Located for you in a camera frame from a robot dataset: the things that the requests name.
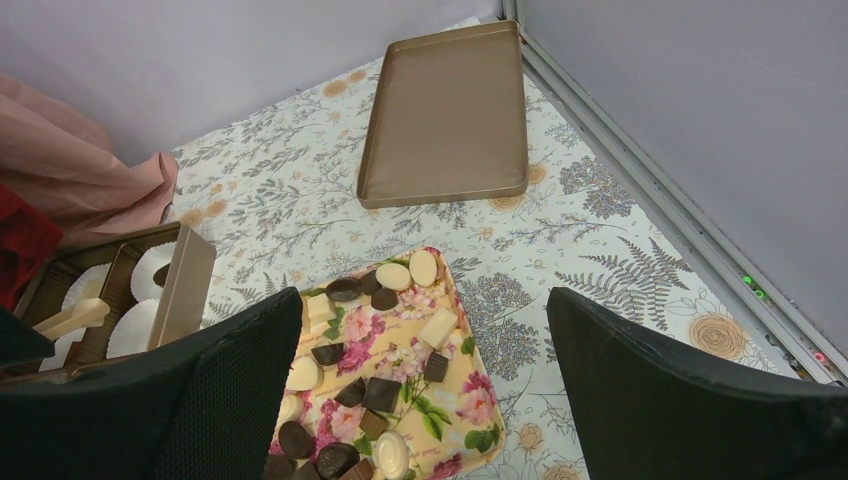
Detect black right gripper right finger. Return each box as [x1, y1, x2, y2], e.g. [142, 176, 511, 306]
[546, 287, 847, 479]

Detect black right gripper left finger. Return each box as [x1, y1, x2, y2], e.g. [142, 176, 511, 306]
[1, 287, 303, 479]

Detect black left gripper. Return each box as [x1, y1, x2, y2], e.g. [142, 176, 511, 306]
[0, 307, 55, 367]

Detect wooden tongs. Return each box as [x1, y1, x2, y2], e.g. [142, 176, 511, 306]
[33, 298, 111, 341]

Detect gold chocolate box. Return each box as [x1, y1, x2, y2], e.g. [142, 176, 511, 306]
[1, 222, 217, 384]

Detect floral chocolate tray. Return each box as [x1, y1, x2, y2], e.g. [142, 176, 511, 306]
[270, 247, 506, 479]

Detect red t-shirt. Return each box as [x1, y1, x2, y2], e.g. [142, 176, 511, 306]
[1, 186, 64, 311]

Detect beige pink garment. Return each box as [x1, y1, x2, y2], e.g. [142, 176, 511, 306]
[1, 75, 178, 246]

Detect gold box lid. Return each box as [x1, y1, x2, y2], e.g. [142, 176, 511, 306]
[356, 20, 529, 209]

